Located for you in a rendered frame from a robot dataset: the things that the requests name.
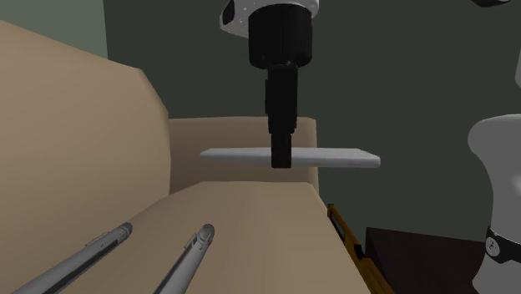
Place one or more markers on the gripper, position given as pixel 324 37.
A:
pixel 281 36

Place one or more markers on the white tablet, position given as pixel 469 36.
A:
pixel 333 158

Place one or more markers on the yellow long bar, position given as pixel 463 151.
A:
pixel 353 246

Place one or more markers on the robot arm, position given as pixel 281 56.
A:
pixel 502 163

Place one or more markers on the beige sofa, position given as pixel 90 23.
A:
pixel 65 138

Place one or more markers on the grey pen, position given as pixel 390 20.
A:
pixel 81 258
pixel 189 258

